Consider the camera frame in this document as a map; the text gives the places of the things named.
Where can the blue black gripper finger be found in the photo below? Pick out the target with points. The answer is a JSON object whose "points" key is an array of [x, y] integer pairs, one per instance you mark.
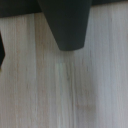
{"points": [[1, 50]]}

